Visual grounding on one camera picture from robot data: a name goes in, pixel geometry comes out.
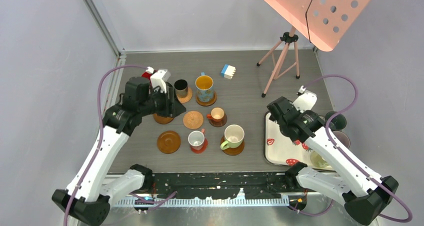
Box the pink music stand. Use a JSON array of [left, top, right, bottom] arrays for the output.
[[256, 0, 371, 97]]

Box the pale yellow green mug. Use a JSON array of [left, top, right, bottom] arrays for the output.
[[309, 151, 330, 168]]

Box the dark green mug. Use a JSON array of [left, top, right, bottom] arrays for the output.
[[324, 111, 347, 131]]

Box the woven rattan coaster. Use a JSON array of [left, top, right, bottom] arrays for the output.
[[177, 87, 193, 104], [183, 110, 204, 130]]

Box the white tray black rim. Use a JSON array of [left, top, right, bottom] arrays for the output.
[[264, 112, 333, 171]]

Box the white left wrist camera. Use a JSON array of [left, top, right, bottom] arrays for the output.
[[145, 67, 171, 94]]

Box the small white cup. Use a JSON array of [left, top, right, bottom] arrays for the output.
[[187, 128, 206, 152]]

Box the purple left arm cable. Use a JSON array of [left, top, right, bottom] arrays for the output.
[[62, 64, 178, 226]]

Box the small orange cup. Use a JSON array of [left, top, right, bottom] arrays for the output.
[[206, 107, 226, 124]]

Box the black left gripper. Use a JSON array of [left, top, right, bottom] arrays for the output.
[[139, 85, 186, 118]]

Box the black small cup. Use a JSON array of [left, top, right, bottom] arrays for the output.
[[173, 79, 189, 98]]

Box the black floral mug red inside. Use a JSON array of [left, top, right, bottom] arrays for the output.
[[141, 71, 153, 80]]

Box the red apple paper coaster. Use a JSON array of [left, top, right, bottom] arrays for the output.
[[190, 139, 209, 154]]

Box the aluminium frame post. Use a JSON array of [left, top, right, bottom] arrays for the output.
[[83, 0, 126, 59]]

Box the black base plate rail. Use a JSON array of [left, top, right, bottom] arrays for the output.
[[70, 171, 332, 215]]

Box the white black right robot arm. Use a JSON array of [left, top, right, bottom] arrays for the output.
[[266, 96, 399, 226]]

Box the blue white toy block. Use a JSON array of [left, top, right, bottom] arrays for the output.
[[220, 64, 236, 80]]

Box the cream green mug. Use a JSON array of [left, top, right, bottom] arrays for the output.
[[220, 124, 245, 150]]

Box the grey purple mug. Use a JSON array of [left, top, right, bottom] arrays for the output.
[[332, 130, 351, 149]]

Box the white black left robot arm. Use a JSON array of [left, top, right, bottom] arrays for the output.
[[51, 76, 187, 226]]

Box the brown ringed coaster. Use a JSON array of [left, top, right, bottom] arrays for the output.
[[153, 113, 174, 125], [195, 92, 217, 107], [220, 136, 245, 156], [156, 130, 181, 154]]

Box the blue butterfly plate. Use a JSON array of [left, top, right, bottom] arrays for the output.
[[195, 72, 215, 103]]

